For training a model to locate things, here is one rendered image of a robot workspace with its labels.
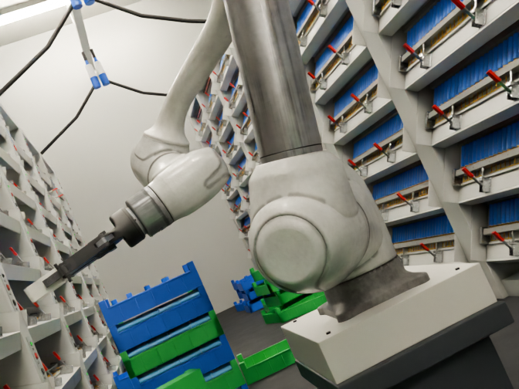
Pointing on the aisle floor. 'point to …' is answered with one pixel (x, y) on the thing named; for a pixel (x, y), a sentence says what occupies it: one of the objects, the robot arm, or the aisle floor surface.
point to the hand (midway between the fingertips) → (45, 285)
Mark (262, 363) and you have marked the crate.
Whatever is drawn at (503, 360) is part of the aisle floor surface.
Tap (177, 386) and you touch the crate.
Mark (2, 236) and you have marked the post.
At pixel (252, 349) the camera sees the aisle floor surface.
